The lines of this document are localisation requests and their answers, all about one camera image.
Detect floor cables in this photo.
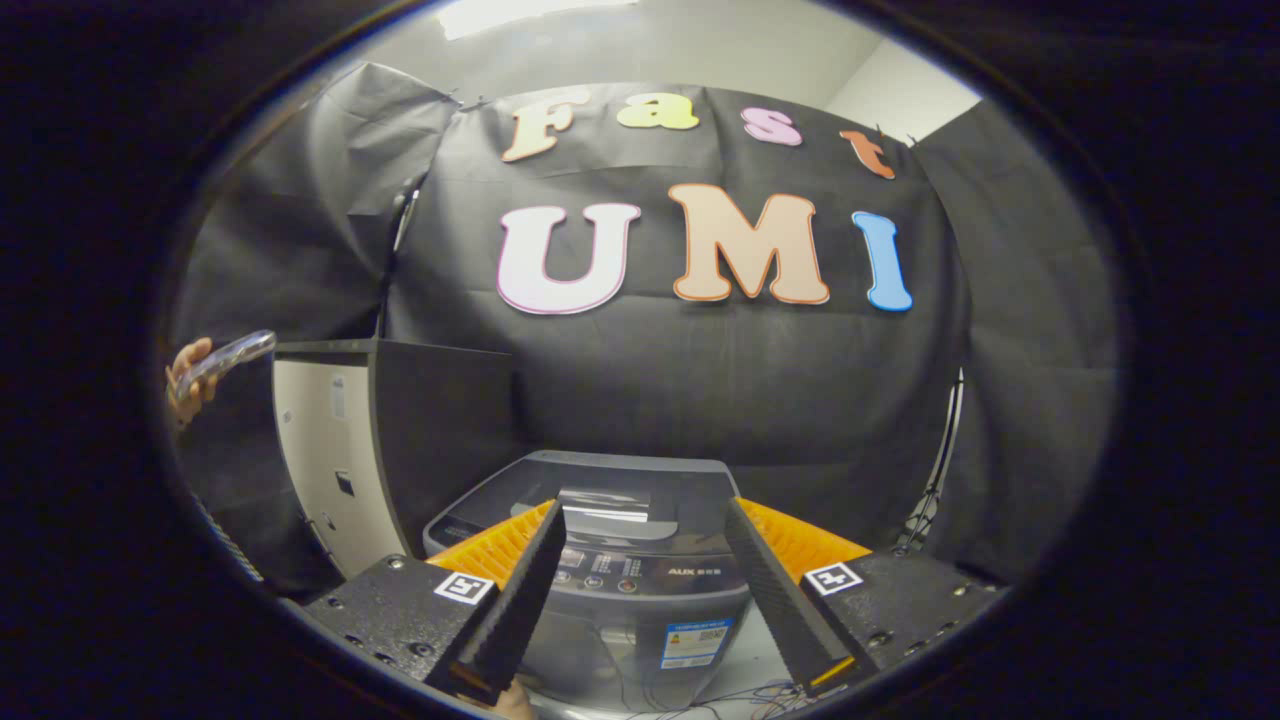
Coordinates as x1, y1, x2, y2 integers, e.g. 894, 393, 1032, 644
620, 678, 831, 720

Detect grey washing machine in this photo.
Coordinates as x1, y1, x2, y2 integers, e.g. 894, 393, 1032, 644
422, 452, 753, 713

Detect clear-cased smartphone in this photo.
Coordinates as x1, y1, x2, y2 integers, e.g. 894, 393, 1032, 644
178, 330, 277, 401

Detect black light stand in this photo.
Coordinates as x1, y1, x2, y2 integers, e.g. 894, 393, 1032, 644
900, 370, 966, 551

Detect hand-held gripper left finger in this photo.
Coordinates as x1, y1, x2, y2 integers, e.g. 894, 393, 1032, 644
305, 498, 568, 706

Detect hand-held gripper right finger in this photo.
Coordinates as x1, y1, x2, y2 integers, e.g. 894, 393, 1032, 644
722, 497, 1006, 696

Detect beige and black cabinet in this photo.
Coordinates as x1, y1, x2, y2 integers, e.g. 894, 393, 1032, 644
272, 338, 516, 581

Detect black backdrop cloth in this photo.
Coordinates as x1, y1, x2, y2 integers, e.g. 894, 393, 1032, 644
170, 62, 1119, 586

